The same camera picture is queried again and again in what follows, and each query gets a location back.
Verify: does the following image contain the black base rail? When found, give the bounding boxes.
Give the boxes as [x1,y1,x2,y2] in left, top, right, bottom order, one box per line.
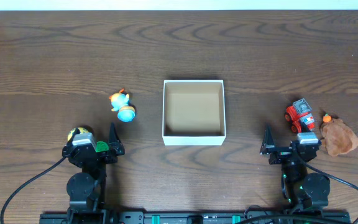
[39,208,351,224]

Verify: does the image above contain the white cardboard box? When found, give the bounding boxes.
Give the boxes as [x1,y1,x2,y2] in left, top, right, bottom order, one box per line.
[162,80,226,146]

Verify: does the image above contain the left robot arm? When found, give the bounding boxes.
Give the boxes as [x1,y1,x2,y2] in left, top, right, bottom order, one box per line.
[62,123,125,223]

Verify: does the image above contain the blue orange toy figure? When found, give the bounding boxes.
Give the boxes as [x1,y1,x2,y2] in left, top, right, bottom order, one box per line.
[109,88,135,123]

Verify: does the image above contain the green round disc toy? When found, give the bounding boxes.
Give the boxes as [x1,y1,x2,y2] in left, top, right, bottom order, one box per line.
[95,141,110,152]

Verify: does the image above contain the red toy fire truck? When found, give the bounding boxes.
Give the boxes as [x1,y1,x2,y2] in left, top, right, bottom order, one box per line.
[285,98,315,134]

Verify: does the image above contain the yellow ball blue letters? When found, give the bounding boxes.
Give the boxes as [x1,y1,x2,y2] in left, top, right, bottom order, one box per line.
[67,127,89,141]

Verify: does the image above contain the brown plush toy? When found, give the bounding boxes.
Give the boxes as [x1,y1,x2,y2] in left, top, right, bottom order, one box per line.
[319,114,358,157]

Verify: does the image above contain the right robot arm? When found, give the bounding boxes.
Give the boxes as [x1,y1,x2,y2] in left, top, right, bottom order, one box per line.
[260,127,330,214]

